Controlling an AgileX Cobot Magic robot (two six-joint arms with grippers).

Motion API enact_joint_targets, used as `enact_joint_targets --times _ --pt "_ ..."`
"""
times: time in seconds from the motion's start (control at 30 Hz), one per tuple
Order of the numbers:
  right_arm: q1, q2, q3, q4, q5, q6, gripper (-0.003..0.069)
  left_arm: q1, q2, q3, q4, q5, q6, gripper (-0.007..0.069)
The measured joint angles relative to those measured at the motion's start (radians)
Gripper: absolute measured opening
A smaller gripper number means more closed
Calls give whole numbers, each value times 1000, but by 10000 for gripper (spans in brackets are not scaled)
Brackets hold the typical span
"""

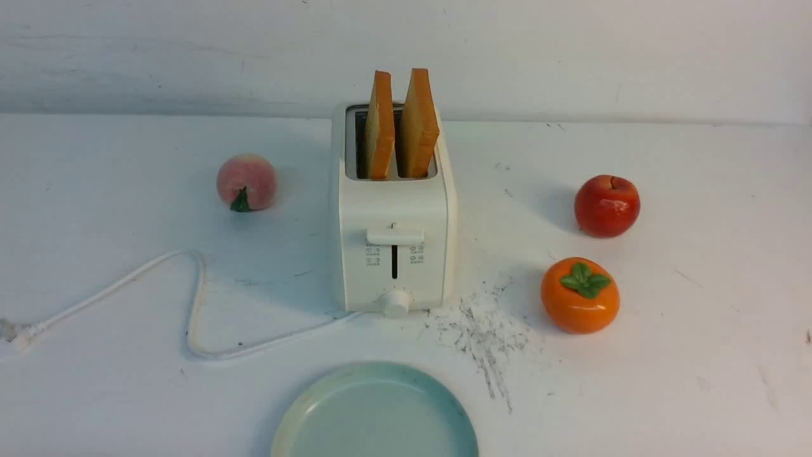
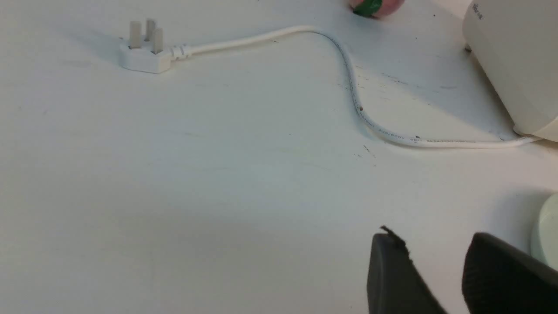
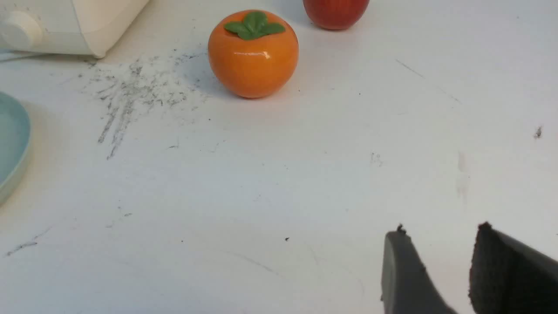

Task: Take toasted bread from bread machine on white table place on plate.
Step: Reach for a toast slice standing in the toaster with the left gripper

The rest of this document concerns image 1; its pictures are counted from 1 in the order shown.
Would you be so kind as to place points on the light green round plate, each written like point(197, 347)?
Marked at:
point(376, 408)

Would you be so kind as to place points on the white two-slot toaster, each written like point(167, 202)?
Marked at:
point(392, 243)

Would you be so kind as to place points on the orange fake persimmon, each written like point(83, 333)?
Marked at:
point(579, 295)

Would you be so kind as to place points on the red fake apple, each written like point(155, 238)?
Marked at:
point(607, 206)

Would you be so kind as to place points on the pink fake peach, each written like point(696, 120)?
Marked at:
point(247, 183)

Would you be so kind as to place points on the toast slice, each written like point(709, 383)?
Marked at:
point(379, 128)
point(419, 128)

